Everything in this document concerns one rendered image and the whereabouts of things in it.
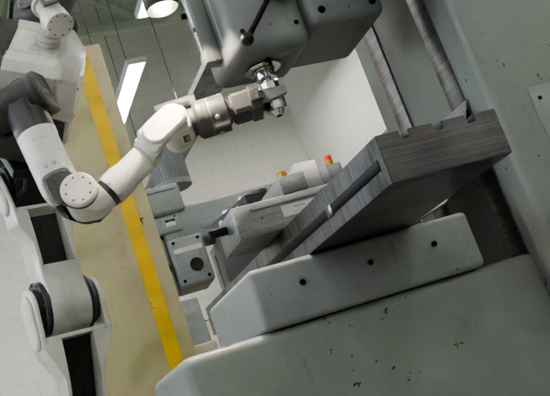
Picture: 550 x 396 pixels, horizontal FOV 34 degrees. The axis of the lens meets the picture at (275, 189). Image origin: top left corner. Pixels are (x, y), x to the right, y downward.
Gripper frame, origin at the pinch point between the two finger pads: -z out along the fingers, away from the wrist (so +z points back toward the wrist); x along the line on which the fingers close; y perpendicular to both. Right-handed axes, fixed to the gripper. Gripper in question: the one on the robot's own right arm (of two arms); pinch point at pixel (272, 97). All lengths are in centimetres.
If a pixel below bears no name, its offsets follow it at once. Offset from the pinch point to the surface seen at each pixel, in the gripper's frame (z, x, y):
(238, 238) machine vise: 17.4, -12.4, 31.1
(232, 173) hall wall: -20, 952, -253
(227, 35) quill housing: 6.2, -10.3, -13.1
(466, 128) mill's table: -22, -53, 34
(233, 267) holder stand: 20, 40, 27
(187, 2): 11.8, -5.5, -25.8
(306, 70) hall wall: -151, 900, -340
